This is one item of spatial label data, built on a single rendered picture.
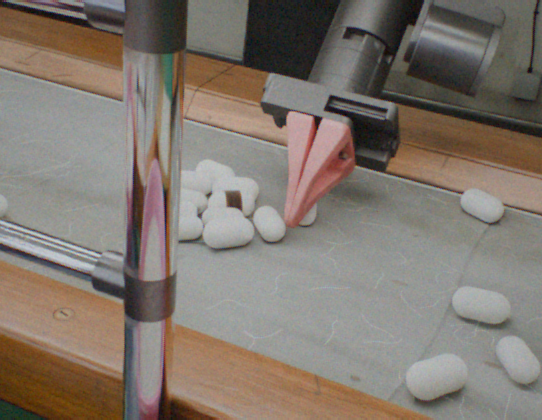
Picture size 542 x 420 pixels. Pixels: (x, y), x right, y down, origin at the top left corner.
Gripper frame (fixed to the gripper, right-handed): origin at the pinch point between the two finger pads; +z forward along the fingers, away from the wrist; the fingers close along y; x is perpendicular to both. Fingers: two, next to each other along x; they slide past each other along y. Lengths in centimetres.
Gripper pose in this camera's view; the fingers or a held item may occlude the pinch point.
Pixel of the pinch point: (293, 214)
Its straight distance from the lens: 56.2
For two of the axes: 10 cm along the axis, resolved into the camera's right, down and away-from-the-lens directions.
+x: 1.8, 3.8, 9.1
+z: -3.6, 8.8, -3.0
